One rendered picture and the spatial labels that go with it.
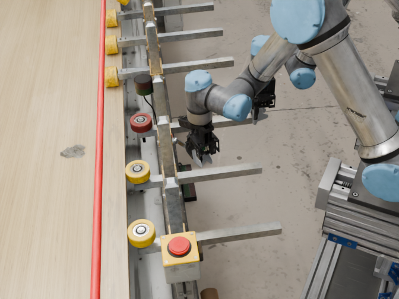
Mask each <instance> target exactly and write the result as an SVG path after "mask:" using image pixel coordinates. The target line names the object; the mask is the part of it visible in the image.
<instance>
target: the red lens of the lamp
mask: <svg viewBox="0 0 399 299"><path fill-rule="evenodd" d="M150 77H151V76H150ZM134 80H135V78H134ZM134 84H135V88H137V89H139V90H146V89H149V88H150V87H151V86H152V85H153V81H152V77H151V81H149V82H148V83H145V84H139V83H136V82H135V81H134Z"/></svg>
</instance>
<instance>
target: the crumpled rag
mask: <svg viewBox="0 0 399 299"><path fill-rule="evenodd" d="M84 148H85V146H83V145H81V144H76V145H74V146H73V147H67V148H66V149H65V150H63V151H61V152H60V156H62V157H65V158H70V157H74V158H81V157H83V155H85V154H86V153H85V152H84V151H83V149H84Z"/></svg>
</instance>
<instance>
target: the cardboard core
mask: <svg viewBox="0 0 399 299"><path fill-rule="evenodd" d="M200 295H201V299H219V295H218V292H217V290H216V289H215V288H206V289H204V290H202V291H201V293H200Z"/></svg>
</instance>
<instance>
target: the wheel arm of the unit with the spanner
mask: <svg viewBox="0 0 399 299"><path fill-rule="evenodd" d="M212 120H213V122H212V125H213V126H214V129H215V128H224V127H229V126H239V125H247V124H252V115H251V113H250V114H248V117H247V118H246V119H245V120H244V121H242V122H237V121H234V120H231V119H226V118H225V117H224V116H222V117H213V118H212ZM170 128H171V133H172V134H173V133H182V132H191V129H187V128H184V127H181V126H179V122H174V123H170ZM137 134H138V138H146V137H151V136H158V134H157V125H153V126H152V128H151V129H150V130H149V131H148V132H145V133H137Z"/></svg>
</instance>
